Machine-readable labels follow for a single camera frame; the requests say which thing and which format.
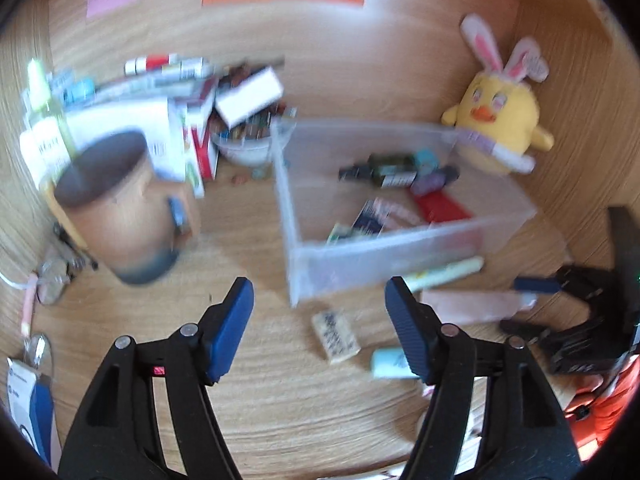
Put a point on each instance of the stack of books and papers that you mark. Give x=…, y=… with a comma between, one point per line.
x=150, y=85

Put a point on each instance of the teal tube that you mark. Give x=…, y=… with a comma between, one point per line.
x=390, y=363

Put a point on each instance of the red and white marker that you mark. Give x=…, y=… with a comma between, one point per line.
x=165, y=65

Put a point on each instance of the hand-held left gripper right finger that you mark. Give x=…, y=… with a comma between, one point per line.
x=410, y=330

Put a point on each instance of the small green black box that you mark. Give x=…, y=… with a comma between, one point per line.
x=340, y=234

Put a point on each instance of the beige printed eraser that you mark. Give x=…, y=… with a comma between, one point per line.
x=335, y=336

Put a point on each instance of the red card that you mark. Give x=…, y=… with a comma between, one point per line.
x=442, y=207

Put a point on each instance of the small teal object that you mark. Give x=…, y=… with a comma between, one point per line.
x=427, y=160

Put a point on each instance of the white cosmetic tube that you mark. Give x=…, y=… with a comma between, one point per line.
x=42, y=152

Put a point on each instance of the loose brown bead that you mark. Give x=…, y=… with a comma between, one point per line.
x=240, y=179

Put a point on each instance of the large white carton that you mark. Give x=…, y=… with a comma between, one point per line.
x=150, y=125

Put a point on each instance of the pink stick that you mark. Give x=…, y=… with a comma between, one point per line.
x=400, y=210

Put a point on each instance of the light blue tape roll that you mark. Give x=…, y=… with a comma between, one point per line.
x=80, y=88

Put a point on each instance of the eyeglasses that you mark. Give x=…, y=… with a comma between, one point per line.
x=52, y=282

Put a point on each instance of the orange cloth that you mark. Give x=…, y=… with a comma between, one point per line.
x=600, y=405

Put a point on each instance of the blue and white box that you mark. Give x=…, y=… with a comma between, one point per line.
x=30, y=410

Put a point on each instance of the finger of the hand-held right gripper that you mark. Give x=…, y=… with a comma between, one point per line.
x=525, y=331
x=537, y=285

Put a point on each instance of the clear plastic drawer bin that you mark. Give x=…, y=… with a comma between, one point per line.
x=300, y=185

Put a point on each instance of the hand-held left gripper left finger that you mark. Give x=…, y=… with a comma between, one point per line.
x=230, y=330

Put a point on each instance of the green bottle with black cap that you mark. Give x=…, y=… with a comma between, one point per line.
x=395, y=171

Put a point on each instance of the pink beige cosmetic tube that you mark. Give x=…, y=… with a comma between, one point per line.
x=475, y=306

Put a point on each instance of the red and white box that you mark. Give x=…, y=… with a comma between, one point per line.
x=200, y=145

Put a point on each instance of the purple nail polish bottle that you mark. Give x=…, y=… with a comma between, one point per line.
x=434, y=181

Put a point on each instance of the pale green highlighter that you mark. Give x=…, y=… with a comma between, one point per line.
x=445, y=271

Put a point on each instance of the round clear lens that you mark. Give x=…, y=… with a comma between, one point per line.
x=37, y=355

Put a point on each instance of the small white box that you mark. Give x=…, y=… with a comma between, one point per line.
x=247, y=96

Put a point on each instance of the brown ceramic mug with lid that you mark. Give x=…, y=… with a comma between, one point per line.
x=125, y=210

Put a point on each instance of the yellow chick plush toy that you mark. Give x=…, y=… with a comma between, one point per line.
x=500, y=115

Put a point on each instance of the yellow-green spray bottle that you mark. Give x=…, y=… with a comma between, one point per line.
x=42, y=105

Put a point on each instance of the black pen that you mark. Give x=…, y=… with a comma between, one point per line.
x=75, y=255

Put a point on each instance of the dark blue staples box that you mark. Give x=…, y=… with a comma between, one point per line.
x=369, y=216

